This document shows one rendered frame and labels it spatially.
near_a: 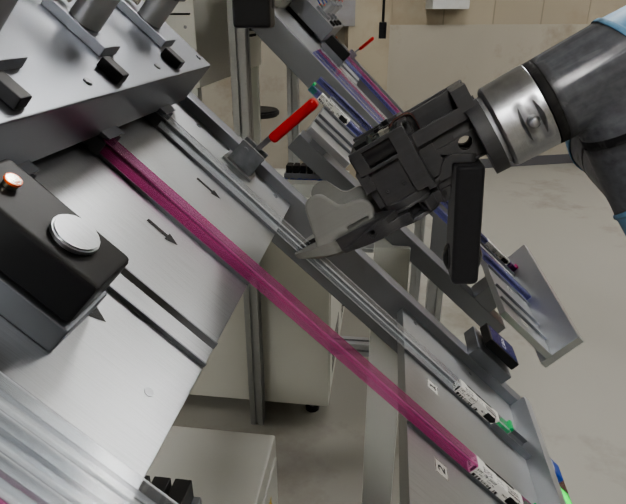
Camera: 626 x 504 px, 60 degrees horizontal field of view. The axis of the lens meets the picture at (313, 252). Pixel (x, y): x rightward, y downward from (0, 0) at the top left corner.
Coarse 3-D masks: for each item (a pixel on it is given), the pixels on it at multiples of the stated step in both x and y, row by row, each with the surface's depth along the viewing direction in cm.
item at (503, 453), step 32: (416, 320) 65; (448, 352) 65; (416, 384) 53; (480, 384) 66; (448, 416) 53; (480, 416) 58; (512, 416) 66; (416, 448) 45; (480, 448) 53; (512, 448) 59; (416, 480) 41; (448, 480) 45; (512, 480) 54
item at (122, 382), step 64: (128, 128) 47; (192, 128) 56; (64, 192) 35; (128, 192) 40; (192, 192) 47; (256, 192) 57; (128, 256) 35; (192, 256) 40; (256, 256) 47; (0, 320) 25; (128, 320) 31; (192, 320) 35; (64, 384) 26; (128, 384) 28; (192, 384) 32; (128, 448) 26
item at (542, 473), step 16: (528, 400) 67; (528, 416) 64; (528, 432) 62; (528, 448) 61; (544, 448) 60; (528, 464) 59; (544, 464) 57; (544, 480) 56; (544, 496) 55; (560, 496) 54
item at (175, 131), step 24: (168, 120) 51; (192, 144) 51; (216, 168) 52; (240, 192) 52; (264, 216) 53; (288, 240) 54; (312, 264) 54; (384, 312) 56; (408, 336) 57; (432, 360) 57; (456, 384) 58
